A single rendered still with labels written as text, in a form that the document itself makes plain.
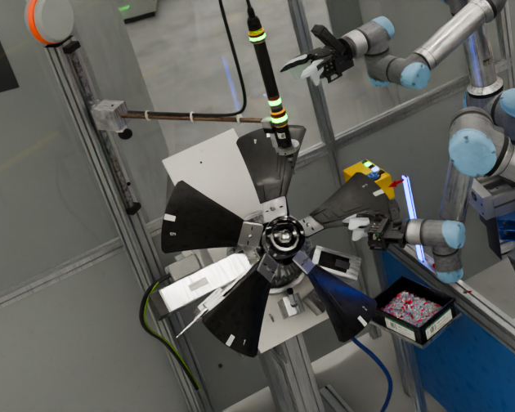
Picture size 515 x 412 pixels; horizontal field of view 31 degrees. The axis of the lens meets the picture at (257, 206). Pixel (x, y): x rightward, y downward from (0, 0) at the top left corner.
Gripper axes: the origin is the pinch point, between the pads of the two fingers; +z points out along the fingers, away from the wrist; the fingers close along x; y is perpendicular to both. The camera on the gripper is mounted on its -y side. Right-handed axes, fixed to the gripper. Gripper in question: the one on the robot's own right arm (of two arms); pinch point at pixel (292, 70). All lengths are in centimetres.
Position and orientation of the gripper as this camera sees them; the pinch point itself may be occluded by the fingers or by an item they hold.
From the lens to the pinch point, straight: 260.9
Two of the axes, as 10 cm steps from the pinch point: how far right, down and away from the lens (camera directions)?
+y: 2.5, 8.2, 5.1
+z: -7.9, 4.8, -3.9
